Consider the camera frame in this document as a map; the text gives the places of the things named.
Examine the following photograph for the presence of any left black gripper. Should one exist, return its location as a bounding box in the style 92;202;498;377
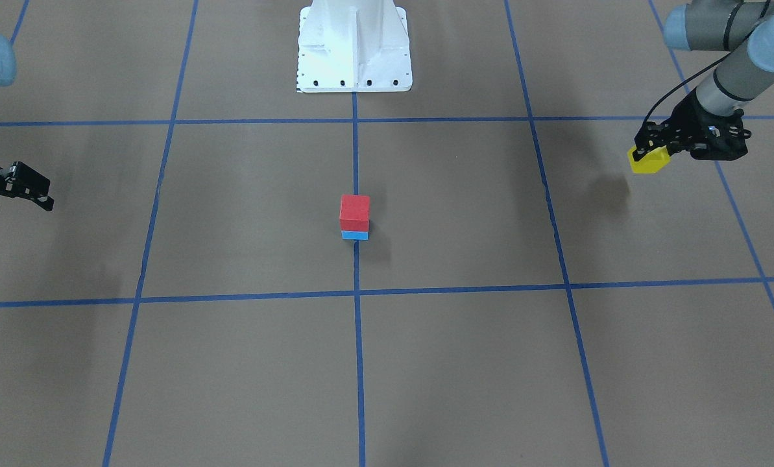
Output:
633;90;711;156

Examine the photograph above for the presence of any white camera pillar base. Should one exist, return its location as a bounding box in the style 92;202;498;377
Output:
296;1;413;93

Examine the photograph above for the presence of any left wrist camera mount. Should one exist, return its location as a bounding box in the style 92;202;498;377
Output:
687;108;752;162

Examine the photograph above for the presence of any yellow foam block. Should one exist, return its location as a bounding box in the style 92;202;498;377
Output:
627;146;671;174

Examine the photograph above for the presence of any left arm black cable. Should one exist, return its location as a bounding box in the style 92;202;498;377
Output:
643;0;773;127

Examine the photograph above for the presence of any blue foam block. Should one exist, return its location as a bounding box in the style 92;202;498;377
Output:
341;230;370;241

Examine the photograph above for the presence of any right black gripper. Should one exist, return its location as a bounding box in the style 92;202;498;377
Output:
0;162;54;211

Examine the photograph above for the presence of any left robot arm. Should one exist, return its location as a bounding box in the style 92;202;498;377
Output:
628;1;774;165

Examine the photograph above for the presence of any red foam block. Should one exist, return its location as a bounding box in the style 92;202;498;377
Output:
339;194;370;232

